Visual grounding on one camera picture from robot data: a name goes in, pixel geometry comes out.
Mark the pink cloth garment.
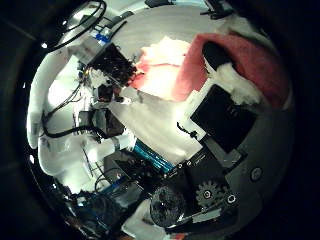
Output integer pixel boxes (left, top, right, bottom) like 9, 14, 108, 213
129, 32, 292, 111

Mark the black cable bundle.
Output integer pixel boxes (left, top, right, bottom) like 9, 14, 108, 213
46, 0, 108, 54

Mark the small blue box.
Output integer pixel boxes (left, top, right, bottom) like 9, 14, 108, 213
94, 32, 112, 46

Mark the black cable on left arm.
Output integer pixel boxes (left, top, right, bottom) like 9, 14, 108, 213
40, 108, 109, 140

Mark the teal blue rack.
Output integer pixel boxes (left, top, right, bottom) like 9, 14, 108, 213
132, 139, 176, 174

